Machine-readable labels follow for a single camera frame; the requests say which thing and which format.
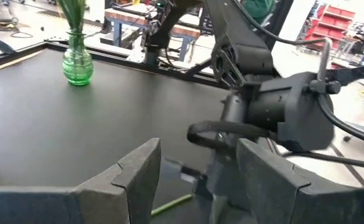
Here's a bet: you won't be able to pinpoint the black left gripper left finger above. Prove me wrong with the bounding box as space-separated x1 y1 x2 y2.
0 138 162 224

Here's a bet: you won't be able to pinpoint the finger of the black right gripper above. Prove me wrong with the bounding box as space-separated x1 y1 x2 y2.
164 157 203 184
192 175 215 202

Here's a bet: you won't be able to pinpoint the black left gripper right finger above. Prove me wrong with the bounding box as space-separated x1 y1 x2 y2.
236 138 364 224

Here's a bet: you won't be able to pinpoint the yellow daffodil bunch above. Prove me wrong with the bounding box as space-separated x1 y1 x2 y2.
150 193 195 218

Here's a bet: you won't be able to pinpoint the white flower bunch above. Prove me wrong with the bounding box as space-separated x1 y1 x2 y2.
56 0 86 34

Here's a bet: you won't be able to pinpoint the green glass vase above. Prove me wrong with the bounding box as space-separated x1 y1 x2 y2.
62 29 94 86

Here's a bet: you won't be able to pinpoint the wooden workbench blue legs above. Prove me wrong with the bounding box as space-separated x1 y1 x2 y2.
100 7 201 63

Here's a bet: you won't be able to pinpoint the person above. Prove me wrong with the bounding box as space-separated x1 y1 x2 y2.
242 0 276 25

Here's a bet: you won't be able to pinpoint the red storage rack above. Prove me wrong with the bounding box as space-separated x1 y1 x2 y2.
306 2 357 52

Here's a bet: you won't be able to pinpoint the black braided cable loop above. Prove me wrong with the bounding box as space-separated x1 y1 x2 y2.
187 120 276 151

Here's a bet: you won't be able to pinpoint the thin black cable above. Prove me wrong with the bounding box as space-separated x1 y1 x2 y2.
281 151 364 172

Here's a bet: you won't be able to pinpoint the thick black cable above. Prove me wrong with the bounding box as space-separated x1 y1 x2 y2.
317 93 364 149

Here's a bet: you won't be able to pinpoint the silver metal bracket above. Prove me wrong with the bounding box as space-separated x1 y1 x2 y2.
317 37 332 82

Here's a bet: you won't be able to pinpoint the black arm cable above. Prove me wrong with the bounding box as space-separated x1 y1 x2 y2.
231 0 327 46

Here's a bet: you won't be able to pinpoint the coiled floor cable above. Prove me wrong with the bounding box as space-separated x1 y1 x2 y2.
0 17 35 40

